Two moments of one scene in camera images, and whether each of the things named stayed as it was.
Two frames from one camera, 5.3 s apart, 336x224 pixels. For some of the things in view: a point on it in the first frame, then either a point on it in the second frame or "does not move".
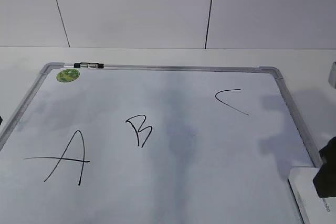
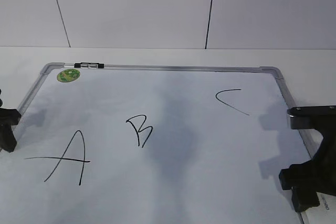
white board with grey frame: (155, 144) does not move
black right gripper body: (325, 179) to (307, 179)
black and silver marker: (88, 65) does not move
